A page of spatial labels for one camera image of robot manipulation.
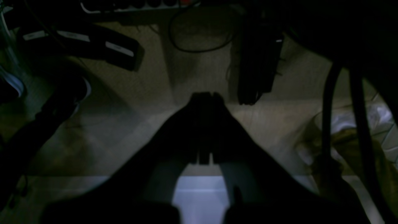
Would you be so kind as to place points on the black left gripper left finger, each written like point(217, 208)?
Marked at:
point(141, 191)

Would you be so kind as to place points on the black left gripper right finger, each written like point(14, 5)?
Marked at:
point(262, 192)

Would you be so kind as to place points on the black power strip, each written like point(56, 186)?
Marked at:
point(116, 6)

